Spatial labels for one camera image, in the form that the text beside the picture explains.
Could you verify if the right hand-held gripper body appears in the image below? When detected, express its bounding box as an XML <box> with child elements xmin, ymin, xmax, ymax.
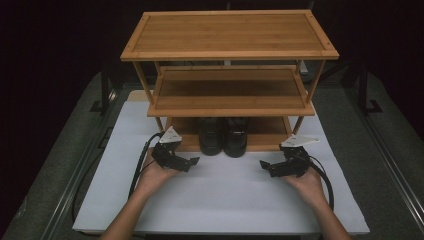
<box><xmin>270</xmin><ymin>133</ymin><xmax>320</xmax><ymax>179</ymax></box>

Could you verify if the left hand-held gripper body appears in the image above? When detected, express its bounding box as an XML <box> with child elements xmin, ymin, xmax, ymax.
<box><xmin>151</xmin><ymin>125</ymin><xmax>191</xmax><ymax>173</ymax></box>

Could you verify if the black leather dress shoe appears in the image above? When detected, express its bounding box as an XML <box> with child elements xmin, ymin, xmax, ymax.
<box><xmin>198</xmin><ymin>117</ymin><xmax>224</xmax><ymax>157</ymax></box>
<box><xmin>222</xmin><ymin>117</ymin><xmax>250</xmax><ymax>159</ymax></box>

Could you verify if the three-tier wooden shoe rack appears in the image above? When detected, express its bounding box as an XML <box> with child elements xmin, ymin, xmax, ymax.
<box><xmin>120</xmin><ymin>9</ymin><xmax>340</xmax><ymax>153</ymax></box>

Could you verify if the person's right hand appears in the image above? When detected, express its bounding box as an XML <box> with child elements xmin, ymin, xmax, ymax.
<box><xmin>282</xmin><ymin>166</ymin><xmax>326</xmax><ymax>205</ymax></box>

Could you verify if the person's left hand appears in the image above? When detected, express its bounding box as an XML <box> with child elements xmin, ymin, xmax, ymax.
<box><xmin>134</xmin><ymin>147</ymin><xmax>181</xmax><ymax>198</ymax></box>

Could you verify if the black metal stand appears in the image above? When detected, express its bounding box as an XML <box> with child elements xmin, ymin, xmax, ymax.
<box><xmin>357</xmin><ymin>62</ymin><xmax>384</xmax><ymax>115</ymax></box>
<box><xmin>89</xmin><ymin>62</ymin><xmax>118</xmax><ymax>116</ymax></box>

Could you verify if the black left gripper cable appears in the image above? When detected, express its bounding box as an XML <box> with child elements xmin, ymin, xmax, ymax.
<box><xmin>127</xmin><ymin>131</ymin><xmax>165</xmax><ymax>201</ymax></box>

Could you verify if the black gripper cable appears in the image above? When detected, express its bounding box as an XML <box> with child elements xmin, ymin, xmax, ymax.
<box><xmin>127</xmin><ymin>131</ymin><xmax>165</xmax><ymax>201</ymax></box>
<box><xmin>307</xmin><ymin>154</ymin><xmax>336</xmax><ymax>212</ymax></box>

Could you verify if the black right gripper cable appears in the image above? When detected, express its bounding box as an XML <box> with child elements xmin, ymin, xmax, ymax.
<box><xmin>307</xmin><ymin>154</ymin><xmax>336</xmax><ymax>212</ymax></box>

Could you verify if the metal frame rail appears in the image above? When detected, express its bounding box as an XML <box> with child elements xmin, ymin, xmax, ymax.
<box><xmin>344</xmin><ymin>86</ymin><xmax>424</xmax><ymax>231</ymax></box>
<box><xmin>39</xmin><ymin>89</ymin><xmax>129</xmax><ymax>240</ymax></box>

